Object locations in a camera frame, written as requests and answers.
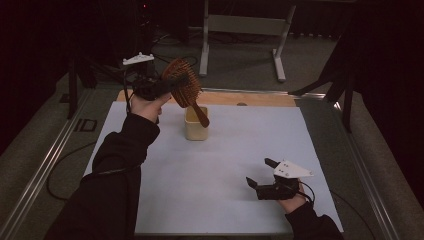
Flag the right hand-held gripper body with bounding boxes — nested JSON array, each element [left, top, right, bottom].
[[256, 160, 314, 201]]

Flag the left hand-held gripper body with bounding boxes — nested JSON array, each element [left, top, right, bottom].
[[122, 52, 170, 102]]

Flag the brown wooden hairbrush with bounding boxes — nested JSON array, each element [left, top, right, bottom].
[[160, 57, 211, 129]]

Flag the beige square cup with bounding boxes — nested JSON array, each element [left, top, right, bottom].
[[184, 105, 210, 142]]

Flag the person's left hand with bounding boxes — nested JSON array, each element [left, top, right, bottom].
[[129, 92, 173, 124]]

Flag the person's right hand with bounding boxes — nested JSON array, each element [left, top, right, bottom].
[[277, 180, 308, 215]]

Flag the white table sheet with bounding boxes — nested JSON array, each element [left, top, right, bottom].
[[83, 101, 344, 235]]

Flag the wooden table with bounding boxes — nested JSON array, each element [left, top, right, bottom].
[[116, 88, 297, 108]]

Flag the black tripod stand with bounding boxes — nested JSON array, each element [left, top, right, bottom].
[[288, 33, 368, 134], [65, 49, 138, 121]]

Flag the white metal stand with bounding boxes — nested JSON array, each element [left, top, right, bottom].
[[198, 0, 297, 83]]

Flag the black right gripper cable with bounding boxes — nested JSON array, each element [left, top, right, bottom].
[[299, 180, 378, 240]]

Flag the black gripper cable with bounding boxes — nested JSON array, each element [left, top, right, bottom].
[[45, 65, 143, 203], [299, 180, 378, 240]]

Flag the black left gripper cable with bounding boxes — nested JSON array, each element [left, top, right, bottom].
[[45, 65, 143, 203]]

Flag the aluminium floor frame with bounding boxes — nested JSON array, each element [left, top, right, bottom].
[[0, 83, 401, 240]]

